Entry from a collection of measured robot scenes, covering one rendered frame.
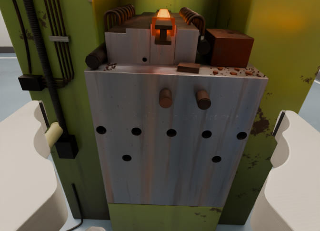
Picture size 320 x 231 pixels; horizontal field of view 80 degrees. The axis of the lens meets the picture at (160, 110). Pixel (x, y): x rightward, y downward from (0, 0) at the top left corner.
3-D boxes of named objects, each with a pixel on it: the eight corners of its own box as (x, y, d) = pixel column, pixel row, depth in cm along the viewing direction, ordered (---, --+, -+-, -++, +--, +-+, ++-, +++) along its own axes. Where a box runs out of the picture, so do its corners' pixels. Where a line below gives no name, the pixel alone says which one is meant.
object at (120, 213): (202, 269, 87) (224, 207, 62) (118, 266, 87) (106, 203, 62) (188, 171, 135) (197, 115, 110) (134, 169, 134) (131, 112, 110)
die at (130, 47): (194, 65, 44) (199, 25, 40) (107, 62, 44) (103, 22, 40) (181, 34, 80) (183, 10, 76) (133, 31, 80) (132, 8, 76)
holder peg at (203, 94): (210, 110, 39) (212, 98, 37) (196, 110, 39) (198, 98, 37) (206, 101, 42) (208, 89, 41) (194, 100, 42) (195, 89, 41)
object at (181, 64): (176, 71, 41) (177, 65, 40) (179, 66, 43) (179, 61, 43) (198, 73, 40) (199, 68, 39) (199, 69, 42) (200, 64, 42)
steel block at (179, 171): (224, 207, 62) (269, 78, 39) (106, 203, 62) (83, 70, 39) (197, 115, 110) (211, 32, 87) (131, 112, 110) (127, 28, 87)
